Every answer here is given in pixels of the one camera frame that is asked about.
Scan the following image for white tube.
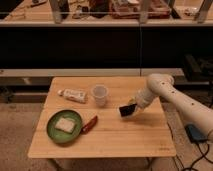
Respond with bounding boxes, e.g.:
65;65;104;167
58;89;87;103

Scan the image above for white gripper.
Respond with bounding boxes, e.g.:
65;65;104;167
128;88;157;116

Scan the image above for blue power adapter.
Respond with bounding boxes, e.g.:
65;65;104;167
185;124;207;143

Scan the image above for black cable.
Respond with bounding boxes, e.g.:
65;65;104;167
166;123;213;171

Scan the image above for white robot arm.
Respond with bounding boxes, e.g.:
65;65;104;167
132;73;213;142

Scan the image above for black eraser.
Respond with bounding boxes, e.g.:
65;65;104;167
119;104;136;117

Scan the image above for green plate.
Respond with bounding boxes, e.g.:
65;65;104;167
46;110;83;144

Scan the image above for white sponge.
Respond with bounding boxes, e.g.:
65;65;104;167
55;118;76;133

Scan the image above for red chili pepper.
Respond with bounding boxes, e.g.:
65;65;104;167
81;116;98;134

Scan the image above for wooden table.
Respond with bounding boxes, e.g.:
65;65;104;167
28;77;176;158

